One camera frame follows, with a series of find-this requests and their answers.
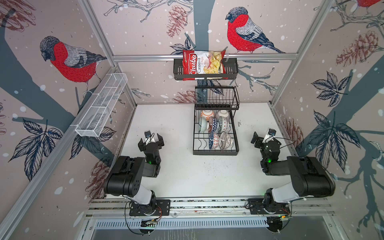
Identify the red cassava chips bag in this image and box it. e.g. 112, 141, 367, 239
183, 50, 227, 75

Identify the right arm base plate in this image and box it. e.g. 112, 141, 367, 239
245, 198, 291, 215

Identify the red blue patterned bowl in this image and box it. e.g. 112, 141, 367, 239
209, 117, 219, 133

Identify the white mesh wall shelf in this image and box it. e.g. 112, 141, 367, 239
76, 73, 128, 138

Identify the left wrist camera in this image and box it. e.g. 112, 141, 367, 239
145, 130, 156, 145

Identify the black wall basket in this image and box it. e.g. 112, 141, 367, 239
173, 58, 239, 81

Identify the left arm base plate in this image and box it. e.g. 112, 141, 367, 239
129, 200, 171, 217

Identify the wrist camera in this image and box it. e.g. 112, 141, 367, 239
263, 128, 277, 143
145, 130, 156, 145

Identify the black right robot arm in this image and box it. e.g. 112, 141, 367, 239
251, 129, 336, 214

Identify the orange floral bowl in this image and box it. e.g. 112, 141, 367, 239
201, 110, 215, 122

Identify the black wire dish rack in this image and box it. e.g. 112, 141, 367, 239
193, 87, 240, 156

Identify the teal dashed bowl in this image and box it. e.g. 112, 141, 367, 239
199, 117, 209, 133

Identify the blue geometric bowl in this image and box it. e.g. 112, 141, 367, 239
209, 133, 220, 150

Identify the aluminium mounting rail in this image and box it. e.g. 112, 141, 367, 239
85, 196, 336, 219

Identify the black white lattice bowl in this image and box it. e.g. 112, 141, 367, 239
219, 132, 233, 150

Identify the green patterned bowl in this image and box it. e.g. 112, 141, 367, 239
218, 117, 229, 134

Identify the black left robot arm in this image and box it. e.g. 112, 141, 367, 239
104, 131, 165, 216

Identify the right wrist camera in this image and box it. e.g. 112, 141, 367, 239
263, 128, 277, 143

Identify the pink striped bowl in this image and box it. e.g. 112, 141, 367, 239
217, 110, 230, 120

